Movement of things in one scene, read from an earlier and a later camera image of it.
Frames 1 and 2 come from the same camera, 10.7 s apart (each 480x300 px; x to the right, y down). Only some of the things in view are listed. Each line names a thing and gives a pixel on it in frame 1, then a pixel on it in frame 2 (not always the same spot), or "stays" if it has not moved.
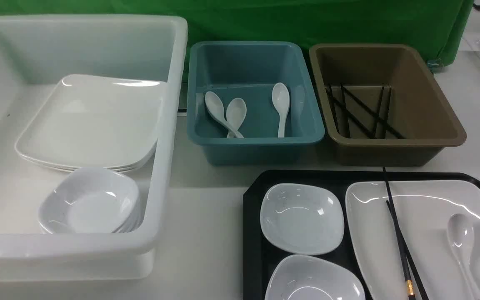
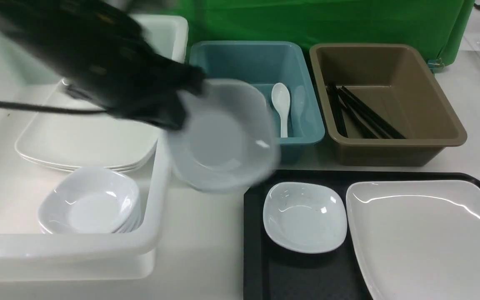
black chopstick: x=350 y=114 → x=359 y=113
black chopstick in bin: x=366 y=108 stays
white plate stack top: x=89 y=120 stays
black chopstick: x=378 y=112 → x=337 y=107
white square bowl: x=301 y=219 stays
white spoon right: x=281 y=96 stays
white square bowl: x=305 y=277 → x=229 y=141
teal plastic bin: x=249 y=70 stays
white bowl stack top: x=91 y=200 stays
